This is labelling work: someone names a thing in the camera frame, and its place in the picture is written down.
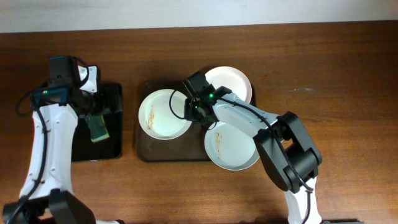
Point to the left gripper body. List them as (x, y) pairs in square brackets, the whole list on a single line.
[(101, 109)]

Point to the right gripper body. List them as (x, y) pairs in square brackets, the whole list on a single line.
[(193, 110)]

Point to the green yellow sponge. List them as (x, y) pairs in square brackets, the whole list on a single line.
[(98, 130)]

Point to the pink white plate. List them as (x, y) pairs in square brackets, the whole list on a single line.
[(231, 78)]

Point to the white plate with stain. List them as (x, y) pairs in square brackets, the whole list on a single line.
[(156, 118)]

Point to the light blue plate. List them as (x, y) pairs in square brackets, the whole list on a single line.
[(229, 148)]

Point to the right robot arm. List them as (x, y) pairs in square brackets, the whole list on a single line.
[(287, 152)]

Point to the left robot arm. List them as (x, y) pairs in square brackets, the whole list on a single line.
[(47, 194)]

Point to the black tray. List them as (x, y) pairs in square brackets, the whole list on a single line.
[(83, 149)]

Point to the brown serving tray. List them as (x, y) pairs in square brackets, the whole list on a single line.
[(187, 147)]

